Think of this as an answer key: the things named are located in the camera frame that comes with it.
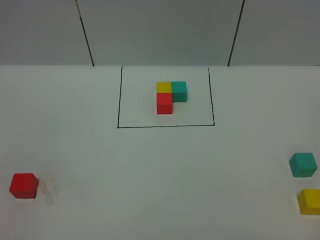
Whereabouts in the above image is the template teal cube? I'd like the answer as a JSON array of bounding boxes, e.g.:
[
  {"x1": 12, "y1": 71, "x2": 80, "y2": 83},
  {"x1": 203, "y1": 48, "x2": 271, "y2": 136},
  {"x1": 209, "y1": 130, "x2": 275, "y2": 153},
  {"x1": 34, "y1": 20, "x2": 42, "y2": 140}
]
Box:
[{"x1": 171, "y1": 81, "x2": 188, "y2": 103}]

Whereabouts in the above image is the template red cube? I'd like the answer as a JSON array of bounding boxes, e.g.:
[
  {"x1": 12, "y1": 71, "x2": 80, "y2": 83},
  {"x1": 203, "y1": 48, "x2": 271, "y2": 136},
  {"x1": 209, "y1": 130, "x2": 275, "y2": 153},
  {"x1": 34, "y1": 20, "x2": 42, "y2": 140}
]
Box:
[{"x1": 156, "y1": 92, "x2": 173, "y2": 115}]

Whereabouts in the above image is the template yellow cube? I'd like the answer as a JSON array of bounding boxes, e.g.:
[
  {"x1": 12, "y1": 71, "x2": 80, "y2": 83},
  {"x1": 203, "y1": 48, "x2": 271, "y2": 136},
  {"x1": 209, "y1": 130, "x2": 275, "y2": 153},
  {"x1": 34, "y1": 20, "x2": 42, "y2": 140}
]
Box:
[{"x1": 156, "y1": 82, "x2": 172, "y2": 94}]

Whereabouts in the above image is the loose teal cube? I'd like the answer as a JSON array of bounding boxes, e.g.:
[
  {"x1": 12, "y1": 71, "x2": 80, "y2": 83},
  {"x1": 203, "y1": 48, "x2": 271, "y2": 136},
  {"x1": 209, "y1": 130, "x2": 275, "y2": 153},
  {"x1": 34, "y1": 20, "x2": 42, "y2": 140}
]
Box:
[{"x1": 289, "y1": 152, "x2": 318, "y2": 178}]

